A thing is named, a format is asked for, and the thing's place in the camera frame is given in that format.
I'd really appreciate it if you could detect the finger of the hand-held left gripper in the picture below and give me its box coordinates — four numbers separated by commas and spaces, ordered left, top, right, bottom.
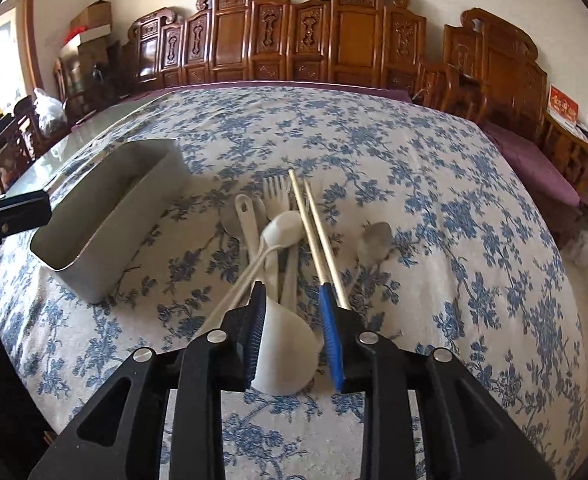
0, 191, 53, 256

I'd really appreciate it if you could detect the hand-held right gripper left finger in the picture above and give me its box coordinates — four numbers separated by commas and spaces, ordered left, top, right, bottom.
28, 281, 267, 480

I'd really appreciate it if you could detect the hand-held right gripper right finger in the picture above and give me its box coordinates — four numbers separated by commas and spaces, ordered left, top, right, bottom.
318, 283, 557, 480

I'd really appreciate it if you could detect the white plastic ladle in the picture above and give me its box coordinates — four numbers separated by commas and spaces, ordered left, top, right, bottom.
250, 260, 321, 395

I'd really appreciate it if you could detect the white holed-handle plastic utensil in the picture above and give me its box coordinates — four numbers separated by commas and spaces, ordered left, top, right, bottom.
235, 194, 273, 291

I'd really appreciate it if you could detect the rectangular metal container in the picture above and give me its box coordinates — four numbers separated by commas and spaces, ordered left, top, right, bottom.
30, 138, 193, 305

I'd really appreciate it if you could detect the white plastic spoon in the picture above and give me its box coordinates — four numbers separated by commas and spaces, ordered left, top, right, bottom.
201, 211, 303, 333

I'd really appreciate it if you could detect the silver metal fork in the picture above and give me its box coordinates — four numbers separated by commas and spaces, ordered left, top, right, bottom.
263, 176, 301, 311

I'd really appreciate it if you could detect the wooden dining chair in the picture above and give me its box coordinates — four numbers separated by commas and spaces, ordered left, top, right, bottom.
0, 105, 44, 196

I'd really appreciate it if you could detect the white plastic bag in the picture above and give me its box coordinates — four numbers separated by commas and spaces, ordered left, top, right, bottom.
32, 87, 68, 137

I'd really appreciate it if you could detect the dark wooden cabinet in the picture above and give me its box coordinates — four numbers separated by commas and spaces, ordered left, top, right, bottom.
54, 40, 137, 111

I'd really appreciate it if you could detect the person's black clothing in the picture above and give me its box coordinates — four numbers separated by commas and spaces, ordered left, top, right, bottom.
0, 300, 59, 480

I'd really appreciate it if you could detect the blue floral tablecloth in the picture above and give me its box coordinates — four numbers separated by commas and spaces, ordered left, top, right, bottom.
0, 85, 587, 480

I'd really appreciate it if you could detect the white cardboard box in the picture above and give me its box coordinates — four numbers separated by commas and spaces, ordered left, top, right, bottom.
61, 24, 112, 56

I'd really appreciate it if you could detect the brown cardboard box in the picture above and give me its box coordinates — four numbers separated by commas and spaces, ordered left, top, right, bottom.
68, 0, 113, 36

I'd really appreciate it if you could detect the long purple cushion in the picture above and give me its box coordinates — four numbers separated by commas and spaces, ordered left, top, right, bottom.
71, 80, 415, 128

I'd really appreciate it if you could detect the purple seat cushion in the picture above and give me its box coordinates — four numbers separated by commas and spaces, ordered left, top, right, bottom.
479, 120, 582, 208

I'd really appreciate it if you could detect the long carved wooden sofa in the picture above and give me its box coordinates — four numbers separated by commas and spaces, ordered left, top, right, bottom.
126, 0, 429, 95

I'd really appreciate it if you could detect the short carved wooden sofa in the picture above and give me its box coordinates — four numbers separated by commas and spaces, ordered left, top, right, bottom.
443, 7, 588, 241

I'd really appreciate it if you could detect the red card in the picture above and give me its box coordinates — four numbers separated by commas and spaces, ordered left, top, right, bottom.
547, 85, 580, 121

